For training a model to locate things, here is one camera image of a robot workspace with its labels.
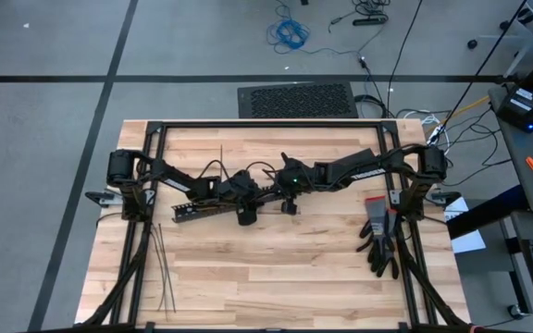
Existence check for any white power strip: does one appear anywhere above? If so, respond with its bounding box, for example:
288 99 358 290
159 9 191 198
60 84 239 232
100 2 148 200
426 124 449 150

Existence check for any black cable coil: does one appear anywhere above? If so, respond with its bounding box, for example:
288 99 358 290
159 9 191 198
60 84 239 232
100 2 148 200
353 93 390 119

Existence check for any white paper sheet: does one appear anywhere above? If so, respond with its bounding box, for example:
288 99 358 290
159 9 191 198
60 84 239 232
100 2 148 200
442 195 488 255

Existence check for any black perforated floor grille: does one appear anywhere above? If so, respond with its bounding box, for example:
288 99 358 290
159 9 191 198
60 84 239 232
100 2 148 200
237 80 361 120

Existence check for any black duct cover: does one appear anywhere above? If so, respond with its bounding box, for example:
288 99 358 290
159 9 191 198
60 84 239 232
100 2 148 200
335 147 378 173

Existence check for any yellow floor cable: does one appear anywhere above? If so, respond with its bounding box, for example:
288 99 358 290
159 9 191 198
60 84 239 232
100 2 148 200
426 94 492 140

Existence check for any black aluminium table frame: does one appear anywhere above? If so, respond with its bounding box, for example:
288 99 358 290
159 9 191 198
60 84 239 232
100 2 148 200
81 118 474 333

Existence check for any black desk caster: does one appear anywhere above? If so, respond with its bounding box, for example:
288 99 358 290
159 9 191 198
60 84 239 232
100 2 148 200
506 302 527 321

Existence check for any black floor cable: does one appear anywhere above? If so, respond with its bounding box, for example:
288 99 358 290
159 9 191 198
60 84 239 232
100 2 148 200
432 106 514 189

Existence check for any tangled black cable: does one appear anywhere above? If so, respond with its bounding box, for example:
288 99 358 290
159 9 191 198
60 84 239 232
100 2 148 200
328 0 393 34

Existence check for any black power strip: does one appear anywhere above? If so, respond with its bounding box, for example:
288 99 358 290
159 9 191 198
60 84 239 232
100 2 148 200
352 15 390 28

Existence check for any thin black hanging cable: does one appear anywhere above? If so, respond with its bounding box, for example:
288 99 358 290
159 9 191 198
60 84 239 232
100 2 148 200
435 0 531 138
385 0 426 119

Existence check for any grey black work glove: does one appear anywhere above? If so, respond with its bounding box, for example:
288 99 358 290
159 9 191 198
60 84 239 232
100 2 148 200
356 194 390 267
372 207 401 280

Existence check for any blue coiled cable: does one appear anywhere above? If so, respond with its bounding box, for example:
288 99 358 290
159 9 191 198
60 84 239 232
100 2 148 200
265 0 365 57

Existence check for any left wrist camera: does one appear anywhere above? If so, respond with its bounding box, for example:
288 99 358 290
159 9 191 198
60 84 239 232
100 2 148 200
237 205 259 228

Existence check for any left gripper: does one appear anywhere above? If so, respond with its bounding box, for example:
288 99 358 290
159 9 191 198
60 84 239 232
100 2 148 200
217 168 279 210

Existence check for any dark grey side desk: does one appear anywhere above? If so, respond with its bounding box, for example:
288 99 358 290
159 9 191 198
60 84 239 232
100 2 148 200
487 85 533 216

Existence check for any black box with blue light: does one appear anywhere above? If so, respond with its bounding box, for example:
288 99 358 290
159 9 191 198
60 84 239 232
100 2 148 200
495 81 533 134

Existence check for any white floor cable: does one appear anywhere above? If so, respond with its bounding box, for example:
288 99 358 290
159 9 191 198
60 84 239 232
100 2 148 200
395 107 453 158

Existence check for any white office chair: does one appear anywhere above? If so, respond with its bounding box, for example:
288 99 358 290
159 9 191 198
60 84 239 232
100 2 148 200
466 0 533 80

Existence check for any black slotted cable duct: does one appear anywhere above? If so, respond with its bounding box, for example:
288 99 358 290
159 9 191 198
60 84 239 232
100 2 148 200
170 190 293 225

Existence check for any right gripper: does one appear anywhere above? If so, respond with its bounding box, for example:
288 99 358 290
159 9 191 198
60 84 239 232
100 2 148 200
265 151 318 196

